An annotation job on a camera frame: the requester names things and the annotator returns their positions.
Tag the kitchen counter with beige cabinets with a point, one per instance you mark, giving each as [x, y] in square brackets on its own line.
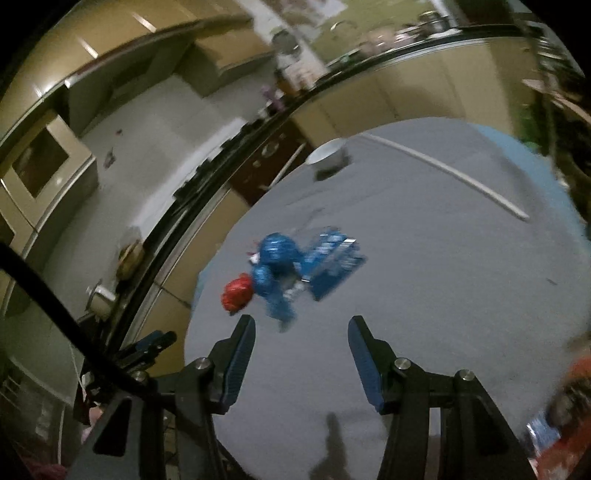
[415, 83]

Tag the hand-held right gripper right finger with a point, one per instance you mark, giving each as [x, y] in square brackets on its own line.
[365, 364]

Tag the blue carton box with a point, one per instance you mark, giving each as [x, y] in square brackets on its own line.
[333, 264]

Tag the white mug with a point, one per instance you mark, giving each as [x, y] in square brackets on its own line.
[99, 301]

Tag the brown oven panel with knobs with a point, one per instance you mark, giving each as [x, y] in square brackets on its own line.
[265, 159]

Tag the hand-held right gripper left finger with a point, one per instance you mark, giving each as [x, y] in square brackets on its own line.
[238, 364]

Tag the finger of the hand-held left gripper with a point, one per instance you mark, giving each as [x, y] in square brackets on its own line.
[138, 359]
[157, 339]

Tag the glass-door wall cabinet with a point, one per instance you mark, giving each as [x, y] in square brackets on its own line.
[44, 161]

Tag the landscape wall picture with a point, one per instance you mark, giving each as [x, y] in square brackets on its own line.
[392, 18]

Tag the blue plastic wrapper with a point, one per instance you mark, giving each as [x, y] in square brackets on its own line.
[273, 272]

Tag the white bowl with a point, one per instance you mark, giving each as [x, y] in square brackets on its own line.
[327, 150]

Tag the beige wall cabinets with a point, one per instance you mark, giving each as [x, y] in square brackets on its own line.
[115, 46]

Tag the red wrapper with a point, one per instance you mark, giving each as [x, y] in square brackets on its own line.
[238, 294]

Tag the white stick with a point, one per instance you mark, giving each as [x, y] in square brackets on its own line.
[461, 179]

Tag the metal kettle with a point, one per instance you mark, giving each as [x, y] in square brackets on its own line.
[286, 42]

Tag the grey tablecloth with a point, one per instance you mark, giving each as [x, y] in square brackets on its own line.
[438, 277]

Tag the black gas stove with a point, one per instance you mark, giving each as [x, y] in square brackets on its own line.
[207, 166]

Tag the round wooden item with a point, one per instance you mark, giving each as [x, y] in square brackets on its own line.
[129, 261]

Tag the red plastic mesh basket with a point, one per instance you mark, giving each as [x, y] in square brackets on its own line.
[577, 376]

